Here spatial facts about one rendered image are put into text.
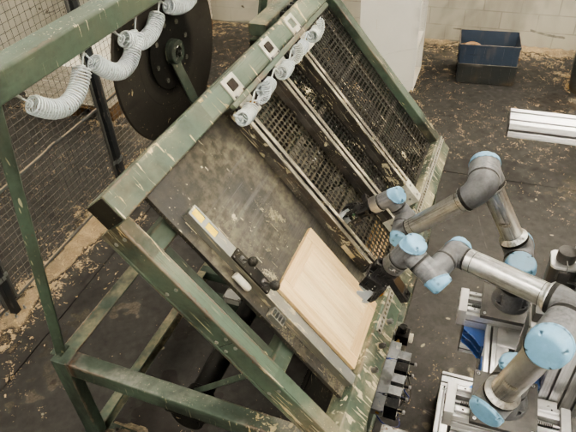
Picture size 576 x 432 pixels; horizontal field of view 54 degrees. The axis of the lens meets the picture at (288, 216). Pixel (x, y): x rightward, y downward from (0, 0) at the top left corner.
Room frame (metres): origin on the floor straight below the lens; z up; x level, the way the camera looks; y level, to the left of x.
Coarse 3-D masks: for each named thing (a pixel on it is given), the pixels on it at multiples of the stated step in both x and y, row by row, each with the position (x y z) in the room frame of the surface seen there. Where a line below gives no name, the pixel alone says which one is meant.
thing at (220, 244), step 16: (192, 208) 1.56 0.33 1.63; (192, 224) 1.54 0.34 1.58; (208, 240) 1.51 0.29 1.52; (224, 240) 1.53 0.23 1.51; (224, 256) 1.49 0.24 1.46; (240, 272) 1.47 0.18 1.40; (256, 288) 1.45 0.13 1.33; (272, 304) 1.43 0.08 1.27; (288, 304) 1.45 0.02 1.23; (288, 320) 1.40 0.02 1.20; (304, 336) 1.38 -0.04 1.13; (320, 352) 1.35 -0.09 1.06; (336, 368) 1.33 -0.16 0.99; (352, 384) 1.30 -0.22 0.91
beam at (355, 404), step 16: (432, 144) 3.01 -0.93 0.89; (432, 160) 2.82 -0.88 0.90; (432, 176) 2.70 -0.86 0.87; (432, 192) 2.58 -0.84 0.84; (416, 208) 2.38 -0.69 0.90; (384, 304) 1.71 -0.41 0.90; (400, 304) 1.77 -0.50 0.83; (368, 336) 1.54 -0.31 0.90; (384, 336) 1.57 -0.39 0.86; (368, 352) 1.46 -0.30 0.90; (384, 352) 1.50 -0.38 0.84; (368, 368) 1.39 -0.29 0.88; (368, 384) 1.33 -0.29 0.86; (336, 400) 1.26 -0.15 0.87; (352, 400) 1.24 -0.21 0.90; (368, 400) 1.27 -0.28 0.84; (336, 416) 1.18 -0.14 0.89; (352, 416) 1.18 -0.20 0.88
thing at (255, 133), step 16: (224, 80) 2.08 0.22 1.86; (240, 128) 2.05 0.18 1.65; (256, 128) 2.04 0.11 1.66; (256, 144) 2.03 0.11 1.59; (272, 144) 2.02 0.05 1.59; (272, 160) 2.00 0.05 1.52; (288, 160) 2.01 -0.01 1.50; (288, 176) 1.97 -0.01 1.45; (304, 176) 2.00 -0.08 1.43; (304, 192) 1.95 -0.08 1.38; (320, 192) 1.98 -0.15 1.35; (320, 208) 1.92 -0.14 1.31; (336, 224) 1.89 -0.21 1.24; (336, 240) 1.89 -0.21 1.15; (352, 240) 1.87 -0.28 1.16; (368, 256) 1.87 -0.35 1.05
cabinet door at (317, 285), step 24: (312, 240) 1.80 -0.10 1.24; (312, 264) 1.70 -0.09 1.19; (336, 264) 1.77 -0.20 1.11; (288, 288) 1.53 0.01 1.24; (312, 288) 1.60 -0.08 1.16; (336, 288) 1.67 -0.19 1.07; (360, 288) 1.74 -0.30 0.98; (312, 312) 1.50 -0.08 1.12; (336, 312) 1.57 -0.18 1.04; (360, 312) 1.64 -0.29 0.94; (336, 336) 1.47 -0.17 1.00; (360, 336) 1.53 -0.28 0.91
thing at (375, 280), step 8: (376, 264) 1.31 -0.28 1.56; (368, 272) 1.32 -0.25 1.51; (376, 272) 1.31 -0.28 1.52; (384, 272) 1.29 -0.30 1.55; (368, 280) 1.31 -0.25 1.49; (376, 280) 1.30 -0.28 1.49; (384, 280) 1.30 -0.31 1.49; (368, 288) 1.31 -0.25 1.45; (376, 288) 1.30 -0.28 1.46; (384, 288) 1.29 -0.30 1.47
